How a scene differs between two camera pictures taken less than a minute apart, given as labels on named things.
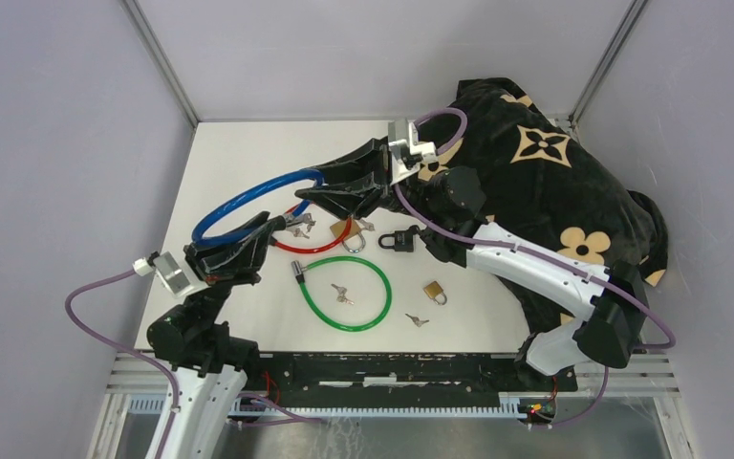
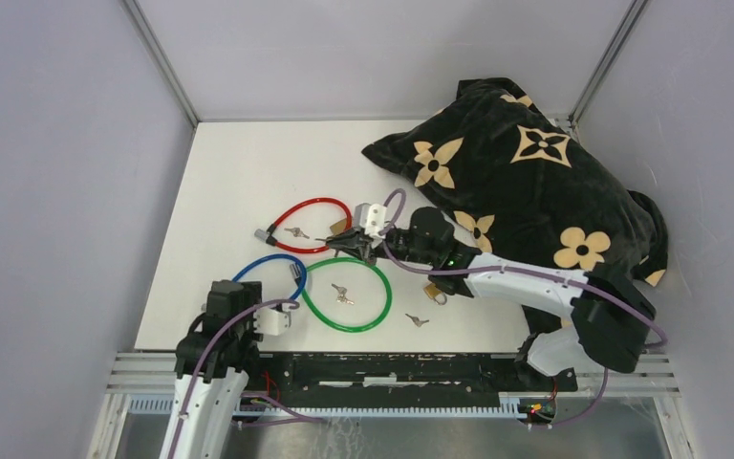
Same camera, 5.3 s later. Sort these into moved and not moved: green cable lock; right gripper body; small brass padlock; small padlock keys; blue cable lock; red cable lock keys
Moved: right gripper body; blue cable lock
Not moved: red cable lock keys; small brass padlock; green cable lock; small padlock keys
